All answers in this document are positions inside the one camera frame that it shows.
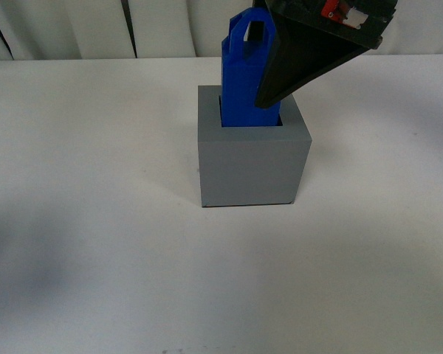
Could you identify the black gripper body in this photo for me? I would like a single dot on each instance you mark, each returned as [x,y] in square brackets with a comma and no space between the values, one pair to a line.
[361,22]

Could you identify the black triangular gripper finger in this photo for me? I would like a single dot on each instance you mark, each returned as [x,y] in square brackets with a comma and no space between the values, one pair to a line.
[303,49]

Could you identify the blue handled block part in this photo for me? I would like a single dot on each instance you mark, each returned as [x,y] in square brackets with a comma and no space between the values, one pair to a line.
[244,54]

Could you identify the gray cube base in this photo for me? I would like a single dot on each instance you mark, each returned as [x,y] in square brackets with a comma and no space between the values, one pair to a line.
[243,166]

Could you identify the white pleated curtain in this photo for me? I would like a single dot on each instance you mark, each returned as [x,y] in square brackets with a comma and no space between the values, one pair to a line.
[64,30]

